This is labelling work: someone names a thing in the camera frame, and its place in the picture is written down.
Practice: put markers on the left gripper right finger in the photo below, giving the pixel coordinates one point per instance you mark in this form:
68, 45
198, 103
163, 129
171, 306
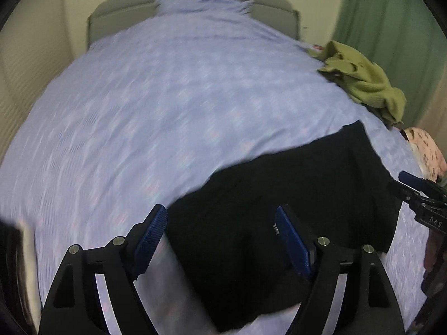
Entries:
369, 304

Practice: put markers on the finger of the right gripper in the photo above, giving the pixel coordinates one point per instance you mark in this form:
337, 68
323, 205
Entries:
402, 191
426, 186

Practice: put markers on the black pants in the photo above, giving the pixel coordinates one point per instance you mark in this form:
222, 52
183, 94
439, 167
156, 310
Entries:
277, 231

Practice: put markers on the pink patterned garment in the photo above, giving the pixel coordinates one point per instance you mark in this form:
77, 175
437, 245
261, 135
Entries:
427, 153

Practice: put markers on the stack of folded dark clothes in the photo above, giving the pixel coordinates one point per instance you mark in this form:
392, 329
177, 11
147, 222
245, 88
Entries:
16, 316

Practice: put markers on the olive green knit garment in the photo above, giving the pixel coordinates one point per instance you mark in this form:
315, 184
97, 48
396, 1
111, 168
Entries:
364, 81

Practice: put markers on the green curtain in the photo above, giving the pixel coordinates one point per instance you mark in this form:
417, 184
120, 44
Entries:
404, 38

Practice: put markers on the purple floral bed cover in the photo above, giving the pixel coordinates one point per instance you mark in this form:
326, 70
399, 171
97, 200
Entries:
145, 117

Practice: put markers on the grey upholstered headboard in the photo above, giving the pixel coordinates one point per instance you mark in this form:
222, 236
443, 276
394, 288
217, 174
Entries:
113, 16

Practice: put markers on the purple floral pillow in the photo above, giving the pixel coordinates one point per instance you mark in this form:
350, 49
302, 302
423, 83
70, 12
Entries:
171, 7

